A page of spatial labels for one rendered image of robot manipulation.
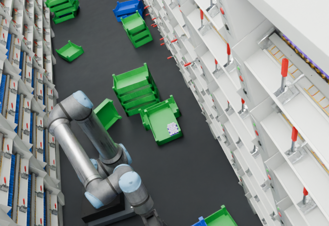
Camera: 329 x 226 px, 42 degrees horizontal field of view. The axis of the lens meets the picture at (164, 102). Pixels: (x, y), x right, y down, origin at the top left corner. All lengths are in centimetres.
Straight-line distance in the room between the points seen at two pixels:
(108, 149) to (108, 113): 105
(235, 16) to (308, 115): 28
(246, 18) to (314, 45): 41
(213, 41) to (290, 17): 87
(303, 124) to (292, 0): 25
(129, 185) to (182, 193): 109
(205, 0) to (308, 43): 75
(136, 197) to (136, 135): 160
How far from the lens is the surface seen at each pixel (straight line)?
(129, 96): 347
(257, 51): 101
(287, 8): 66
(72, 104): 227
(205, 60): 178
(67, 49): 506
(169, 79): 379
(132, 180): 179
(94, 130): 243
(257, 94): 109
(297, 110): 85
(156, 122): 331
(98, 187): 192
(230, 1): 94
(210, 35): 152
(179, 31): 245
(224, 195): 274
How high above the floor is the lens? 214
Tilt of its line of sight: 37 degrees down
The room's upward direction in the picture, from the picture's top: 24 degrees counter-clockwise
